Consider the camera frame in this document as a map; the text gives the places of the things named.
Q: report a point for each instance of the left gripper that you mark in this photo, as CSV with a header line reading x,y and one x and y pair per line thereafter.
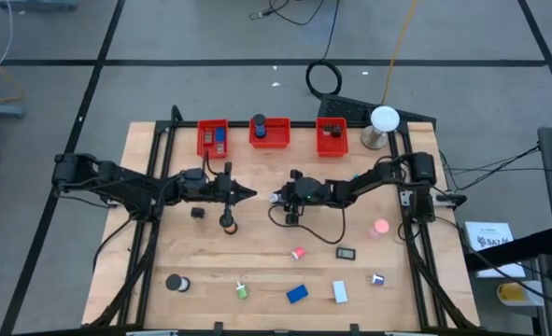
x,y
217,190

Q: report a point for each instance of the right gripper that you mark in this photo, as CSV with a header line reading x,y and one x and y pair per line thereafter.
x,y
313,191

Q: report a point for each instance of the white and black wall charger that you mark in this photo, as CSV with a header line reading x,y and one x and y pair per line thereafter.
x,y
273,198

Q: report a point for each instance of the orange sand hourglass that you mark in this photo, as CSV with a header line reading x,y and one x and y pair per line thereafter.
x,y
229,224

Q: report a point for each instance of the pink wall charger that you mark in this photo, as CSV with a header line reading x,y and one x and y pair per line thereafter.
x,y
298,253

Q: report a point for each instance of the blue plastic box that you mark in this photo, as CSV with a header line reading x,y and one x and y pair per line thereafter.
x,y
220,135
297,294

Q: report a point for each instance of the blue sand hourglass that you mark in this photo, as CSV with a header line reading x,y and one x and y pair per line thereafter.
x,y
259,126

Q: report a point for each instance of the black digital thermometer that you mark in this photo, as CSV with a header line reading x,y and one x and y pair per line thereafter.
x,y
345,253

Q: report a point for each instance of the pink sand hourglass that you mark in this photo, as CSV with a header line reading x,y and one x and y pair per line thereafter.
x,y
380,227

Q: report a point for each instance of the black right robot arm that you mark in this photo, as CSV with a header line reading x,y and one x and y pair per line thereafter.
x,y
373,179

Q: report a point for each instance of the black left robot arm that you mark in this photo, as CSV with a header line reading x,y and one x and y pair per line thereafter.
x,y
117,179

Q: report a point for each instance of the red plastic basket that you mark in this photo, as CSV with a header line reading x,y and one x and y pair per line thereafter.
x,y
278,135
201,151
331,147

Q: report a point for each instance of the black perforated plate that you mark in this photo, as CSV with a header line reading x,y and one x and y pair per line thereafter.
x,y
345,109

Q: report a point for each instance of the white plastic box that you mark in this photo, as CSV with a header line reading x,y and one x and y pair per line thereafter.
x,y
339,291

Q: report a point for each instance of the white sand hourglass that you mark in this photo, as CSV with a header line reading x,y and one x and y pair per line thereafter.
x,y
174,282

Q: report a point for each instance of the white mushroom table lamp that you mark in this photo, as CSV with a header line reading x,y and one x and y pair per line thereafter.
x,y
385,119

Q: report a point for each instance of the white paper label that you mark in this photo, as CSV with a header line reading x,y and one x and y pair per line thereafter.
x,y
488,233

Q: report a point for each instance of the black flat bar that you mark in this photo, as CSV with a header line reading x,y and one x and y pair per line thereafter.
x,y
509,252

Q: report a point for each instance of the yellow and white cup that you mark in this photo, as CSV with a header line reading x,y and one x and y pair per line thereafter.
x,y
509,294

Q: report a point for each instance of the grey table foot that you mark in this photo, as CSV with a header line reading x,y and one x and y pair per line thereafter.
x,y
0,111
37,4

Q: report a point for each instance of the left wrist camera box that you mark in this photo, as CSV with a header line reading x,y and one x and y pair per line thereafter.
x,y
194,177

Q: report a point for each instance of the black aluminium rig frame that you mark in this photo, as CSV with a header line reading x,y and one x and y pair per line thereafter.
x,y
237,124

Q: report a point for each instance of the green wall charger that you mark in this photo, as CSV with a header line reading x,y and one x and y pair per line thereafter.
x,y
242,291

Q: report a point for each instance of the purple wall charger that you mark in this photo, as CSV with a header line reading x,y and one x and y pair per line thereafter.
x,y
377,280

